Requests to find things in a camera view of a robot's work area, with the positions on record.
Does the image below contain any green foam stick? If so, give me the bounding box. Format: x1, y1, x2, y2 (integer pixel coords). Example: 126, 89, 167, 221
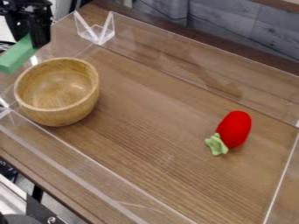
0, 35, 37, 74

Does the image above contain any clear acrylic tray wall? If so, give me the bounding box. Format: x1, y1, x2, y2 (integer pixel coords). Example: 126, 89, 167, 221
0, 15, 299, 224

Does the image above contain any red plush strawberry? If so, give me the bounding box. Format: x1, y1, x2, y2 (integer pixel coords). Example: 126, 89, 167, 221
204, 111, 252, 156

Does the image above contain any clear acrylic corner bracket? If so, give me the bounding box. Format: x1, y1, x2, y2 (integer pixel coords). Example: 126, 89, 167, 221
74, 11, 116, 46

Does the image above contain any brown wooden bowl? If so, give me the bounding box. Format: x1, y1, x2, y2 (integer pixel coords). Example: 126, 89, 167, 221
13, 57, 100, 127

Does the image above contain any black clamp with bolt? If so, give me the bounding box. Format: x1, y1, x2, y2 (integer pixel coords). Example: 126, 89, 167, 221
0, 196, 68, 224

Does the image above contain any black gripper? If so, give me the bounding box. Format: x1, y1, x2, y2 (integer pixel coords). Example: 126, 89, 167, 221
0, 0, 52, 49

